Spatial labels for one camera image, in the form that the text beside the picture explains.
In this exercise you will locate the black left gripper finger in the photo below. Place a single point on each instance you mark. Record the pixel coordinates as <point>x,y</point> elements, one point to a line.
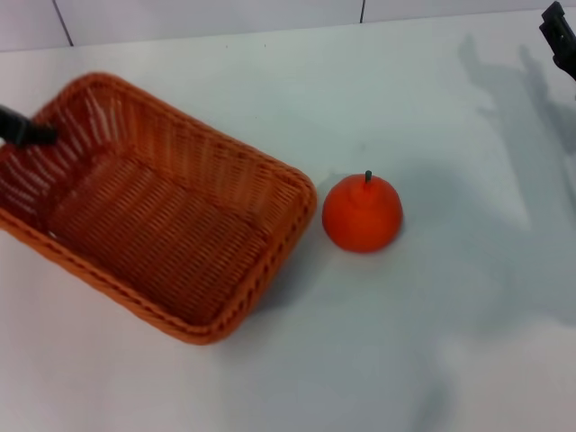
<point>24,131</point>

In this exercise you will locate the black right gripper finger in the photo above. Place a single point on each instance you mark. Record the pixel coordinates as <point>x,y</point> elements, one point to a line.
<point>561,36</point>

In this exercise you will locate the orange toy fruit with stem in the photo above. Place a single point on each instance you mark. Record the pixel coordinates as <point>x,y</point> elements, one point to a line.
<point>360,220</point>

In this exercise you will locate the orange woven plastic basket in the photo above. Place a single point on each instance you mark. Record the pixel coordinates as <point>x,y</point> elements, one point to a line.
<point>162,234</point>

